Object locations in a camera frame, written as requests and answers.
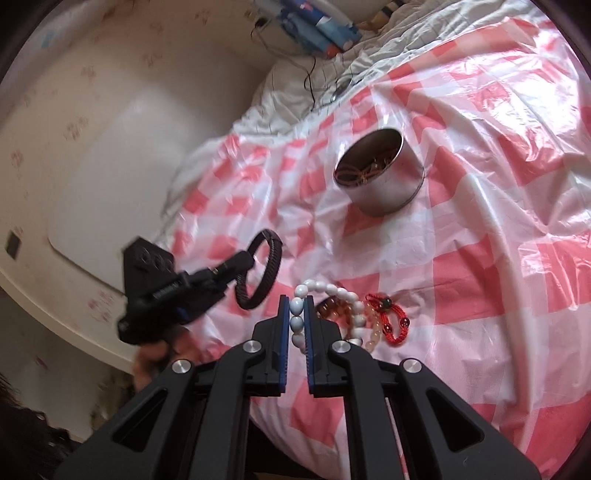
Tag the blue cartoon print curtain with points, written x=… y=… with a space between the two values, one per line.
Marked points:
x=323 y=27

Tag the white quilt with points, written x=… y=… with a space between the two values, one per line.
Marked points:
x=295 y=92

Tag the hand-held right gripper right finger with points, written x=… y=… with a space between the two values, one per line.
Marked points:
x=314 y=341

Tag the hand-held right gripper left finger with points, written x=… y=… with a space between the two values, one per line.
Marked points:
x=281 y=341

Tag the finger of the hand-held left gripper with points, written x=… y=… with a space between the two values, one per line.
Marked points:
x=235 y=264
x=226 y=280

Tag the dark cloth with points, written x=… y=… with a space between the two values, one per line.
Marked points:
x=23 y=424

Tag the black wall plate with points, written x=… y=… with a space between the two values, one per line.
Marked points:
x=14 y=244

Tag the striped pillow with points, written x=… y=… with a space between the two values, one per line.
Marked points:
x=392 y=9

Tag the round metal tin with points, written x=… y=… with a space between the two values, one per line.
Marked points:
x=388 y=194

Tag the red white checkered plastic sheet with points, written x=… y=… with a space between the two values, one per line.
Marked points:
x=485 y=230

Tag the person's left hand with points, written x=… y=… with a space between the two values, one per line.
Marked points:
x=157 y=360

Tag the bundle of thin brown bangles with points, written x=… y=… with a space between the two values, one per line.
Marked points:
x=364 y=173

